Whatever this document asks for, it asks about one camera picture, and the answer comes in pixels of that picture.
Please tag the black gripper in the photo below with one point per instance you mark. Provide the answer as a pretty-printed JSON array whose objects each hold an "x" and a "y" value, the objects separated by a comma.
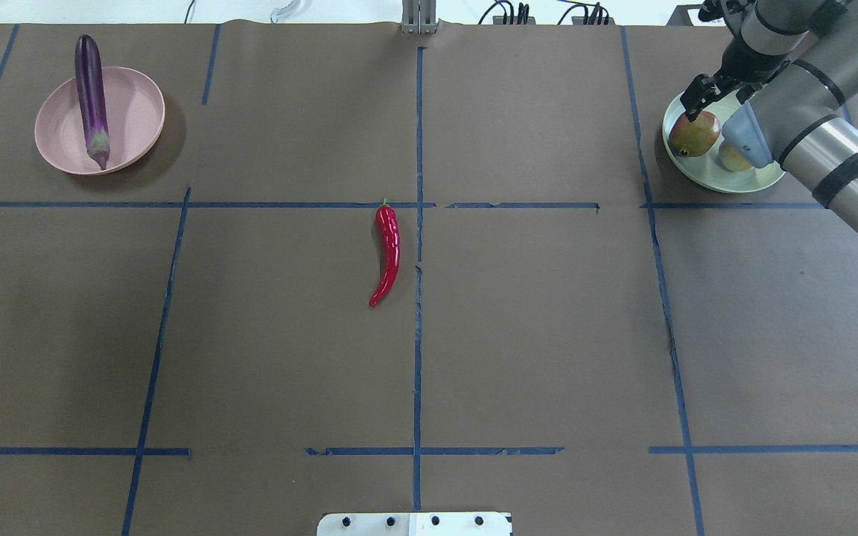
[{"x": 742, "y": 65}]

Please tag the red yellow pomegranate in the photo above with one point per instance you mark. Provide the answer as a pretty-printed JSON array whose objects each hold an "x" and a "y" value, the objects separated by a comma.
[{"x": 694, "y": 138}]

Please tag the yellow pink peach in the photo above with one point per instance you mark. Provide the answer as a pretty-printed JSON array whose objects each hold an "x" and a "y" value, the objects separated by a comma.
[{"x": 731, "y": 159}]

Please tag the purple eggplant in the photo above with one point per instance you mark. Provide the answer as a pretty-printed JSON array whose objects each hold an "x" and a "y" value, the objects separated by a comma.
[{"x": 89, "y": 79}]

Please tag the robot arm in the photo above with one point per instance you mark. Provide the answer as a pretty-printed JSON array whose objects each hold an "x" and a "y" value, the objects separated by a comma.
[{"x": 792, "y": 65}]

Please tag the green plate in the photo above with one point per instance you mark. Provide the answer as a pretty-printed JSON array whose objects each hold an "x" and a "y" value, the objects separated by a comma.
[{"x": 707, "y": 170}]

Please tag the red chili pepper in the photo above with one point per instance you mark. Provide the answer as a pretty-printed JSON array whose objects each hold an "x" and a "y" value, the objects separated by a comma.
[{"x": 390, "y": 235}]

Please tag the pink plate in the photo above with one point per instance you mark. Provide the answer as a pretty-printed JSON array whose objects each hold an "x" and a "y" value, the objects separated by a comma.
[{"x": 135, "y": 113}]

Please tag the aluminium frame post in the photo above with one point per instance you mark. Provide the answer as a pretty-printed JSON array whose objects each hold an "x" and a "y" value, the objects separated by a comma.
[{"x": 419, "y": 17}]

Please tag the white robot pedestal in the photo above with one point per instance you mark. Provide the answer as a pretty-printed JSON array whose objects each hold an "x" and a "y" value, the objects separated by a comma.
[{"x": 417, "y": 523}]

